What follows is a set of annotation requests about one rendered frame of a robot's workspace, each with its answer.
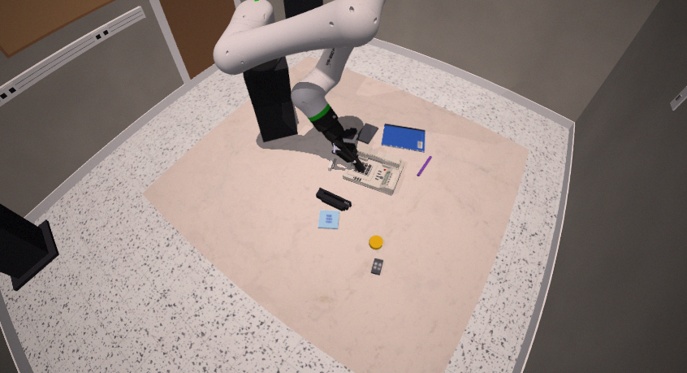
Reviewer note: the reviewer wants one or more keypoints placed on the light blue note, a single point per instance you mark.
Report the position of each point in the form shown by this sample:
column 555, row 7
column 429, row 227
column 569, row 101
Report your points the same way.
column 328, row 219

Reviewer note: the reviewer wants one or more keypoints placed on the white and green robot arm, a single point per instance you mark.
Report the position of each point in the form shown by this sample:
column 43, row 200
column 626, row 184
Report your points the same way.
column 331, row 27

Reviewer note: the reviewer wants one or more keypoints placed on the yellow short cylinder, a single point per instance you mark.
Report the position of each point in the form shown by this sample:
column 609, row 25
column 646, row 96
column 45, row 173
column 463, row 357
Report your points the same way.
column 375, row 242

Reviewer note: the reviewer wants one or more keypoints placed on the blue notebook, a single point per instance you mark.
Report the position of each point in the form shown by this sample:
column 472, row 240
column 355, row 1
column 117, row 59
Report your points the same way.
column 404, row 137

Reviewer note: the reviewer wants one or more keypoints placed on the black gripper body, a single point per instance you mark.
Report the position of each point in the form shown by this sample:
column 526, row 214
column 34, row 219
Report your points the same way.
column 332, row 134

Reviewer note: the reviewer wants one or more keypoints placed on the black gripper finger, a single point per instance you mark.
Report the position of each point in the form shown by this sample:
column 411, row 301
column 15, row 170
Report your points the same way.
column 347, row 156
column 352, row 148

